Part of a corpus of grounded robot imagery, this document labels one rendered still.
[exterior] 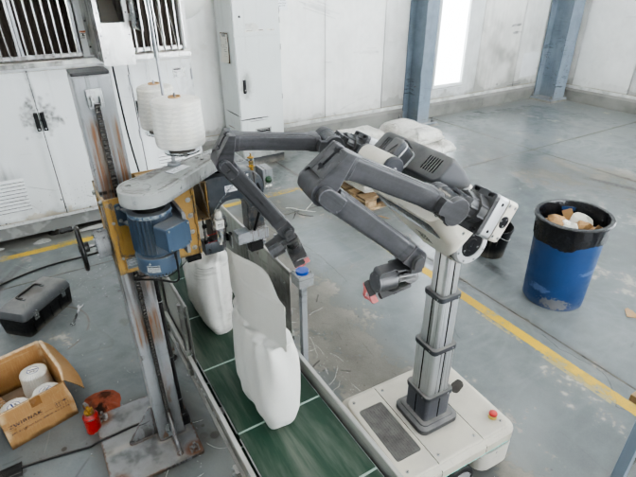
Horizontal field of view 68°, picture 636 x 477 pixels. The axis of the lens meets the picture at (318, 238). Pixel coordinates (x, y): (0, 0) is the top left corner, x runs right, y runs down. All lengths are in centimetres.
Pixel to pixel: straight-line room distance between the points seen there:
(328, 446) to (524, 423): 117
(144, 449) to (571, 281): 275
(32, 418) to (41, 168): 238
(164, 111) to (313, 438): 137
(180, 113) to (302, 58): 511
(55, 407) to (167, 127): 175
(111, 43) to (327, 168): 315
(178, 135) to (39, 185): 315
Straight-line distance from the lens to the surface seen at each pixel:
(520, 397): 295
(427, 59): 747
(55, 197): 472
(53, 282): 374
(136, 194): 164
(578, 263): 348
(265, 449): 208
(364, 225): 111
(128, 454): 267
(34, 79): 447
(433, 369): 210
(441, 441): 230
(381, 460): 202
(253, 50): 565
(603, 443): 291
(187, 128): 162
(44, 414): 289
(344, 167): 98
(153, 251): 174
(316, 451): 206
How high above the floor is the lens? 202
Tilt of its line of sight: 29 degrees down
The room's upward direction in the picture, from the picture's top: straight up
